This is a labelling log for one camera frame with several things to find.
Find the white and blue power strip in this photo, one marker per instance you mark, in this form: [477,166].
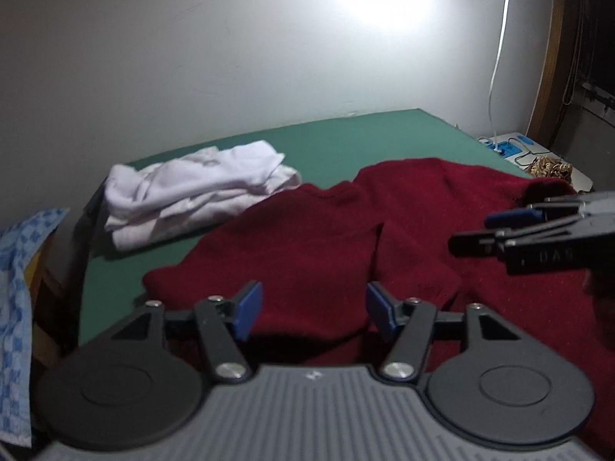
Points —
[514,146]

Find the dark red knitted sweater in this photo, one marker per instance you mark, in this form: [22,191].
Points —
[336,254]

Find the pile of white clothes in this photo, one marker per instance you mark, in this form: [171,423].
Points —
[192,192]

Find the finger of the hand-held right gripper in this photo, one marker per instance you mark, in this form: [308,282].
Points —
[509,218]
[475,245]

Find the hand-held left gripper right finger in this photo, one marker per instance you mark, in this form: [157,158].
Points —
[379,308]

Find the blue checked cloth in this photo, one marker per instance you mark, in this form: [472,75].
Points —
[14,307]

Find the brown wooden furniture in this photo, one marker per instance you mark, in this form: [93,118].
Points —
[48,307]

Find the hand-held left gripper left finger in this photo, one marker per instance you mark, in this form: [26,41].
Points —
[250,308]

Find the brown patterned fabric item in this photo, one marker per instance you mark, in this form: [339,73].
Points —
[550,169]

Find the wooden door frame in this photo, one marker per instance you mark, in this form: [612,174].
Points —
[547,67]

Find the green table mat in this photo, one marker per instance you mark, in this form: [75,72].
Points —
[307,149]

